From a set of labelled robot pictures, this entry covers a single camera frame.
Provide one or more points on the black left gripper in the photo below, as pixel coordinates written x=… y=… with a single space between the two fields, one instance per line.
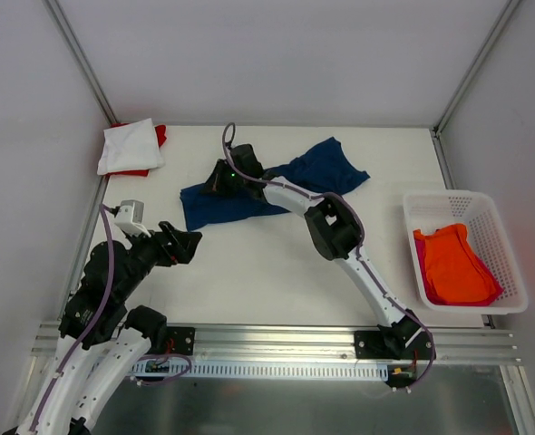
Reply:
x=170 y=245

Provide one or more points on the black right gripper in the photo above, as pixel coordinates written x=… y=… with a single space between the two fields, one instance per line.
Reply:
x=222 y=179

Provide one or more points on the blue printed t shirt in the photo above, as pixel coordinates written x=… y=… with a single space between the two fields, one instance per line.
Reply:
x=322 y=168

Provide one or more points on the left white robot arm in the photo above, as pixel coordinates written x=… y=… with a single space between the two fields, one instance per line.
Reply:
x=100 y=339

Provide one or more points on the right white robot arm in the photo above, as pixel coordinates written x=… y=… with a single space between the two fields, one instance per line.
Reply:
x=338 y=235

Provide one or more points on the folded red t shirt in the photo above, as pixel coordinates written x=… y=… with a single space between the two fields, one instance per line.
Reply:
x=160 y=131

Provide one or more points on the folded white t shirt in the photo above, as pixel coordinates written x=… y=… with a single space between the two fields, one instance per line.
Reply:
x=130 y=147

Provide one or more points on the orange t shirt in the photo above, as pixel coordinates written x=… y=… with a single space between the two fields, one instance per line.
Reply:
x=458 y=267

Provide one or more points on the white plastic basket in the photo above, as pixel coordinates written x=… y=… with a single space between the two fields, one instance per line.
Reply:
x=431 y=210

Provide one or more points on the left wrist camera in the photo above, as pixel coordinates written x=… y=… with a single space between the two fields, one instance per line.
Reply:
x=128 y=218

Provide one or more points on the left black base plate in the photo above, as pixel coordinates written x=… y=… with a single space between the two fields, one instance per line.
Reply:
x=179 y=340

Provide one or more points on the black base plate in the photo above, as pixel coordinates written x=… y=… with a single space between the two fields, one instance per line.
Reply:
x=371 y=345
x=179 y=340

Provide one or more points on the white slotted cable duct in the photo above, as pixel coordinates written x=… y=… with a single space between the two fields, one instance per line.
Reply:
x=351 y=371

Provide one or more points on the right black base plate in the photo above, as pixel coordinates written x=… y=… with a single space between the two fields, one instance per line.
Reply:
x=371 y=345

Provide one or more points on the left aluminium frame post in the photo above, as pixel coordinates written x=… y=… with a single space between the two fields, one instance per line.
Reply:
x=66 y=31

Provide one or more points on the aluminium frame post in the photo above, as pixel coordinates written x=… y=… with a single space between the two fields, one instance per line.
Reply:
x=484 y=52
x=66 y=31

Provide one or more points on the aluminium mounting rail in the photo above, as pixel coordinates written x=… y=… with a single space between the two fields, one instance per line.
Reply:
x=325 y=344

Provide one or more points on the right aluminium frame post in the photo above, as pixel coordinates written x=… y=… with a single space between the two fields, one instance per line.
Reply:
x=484 y=52

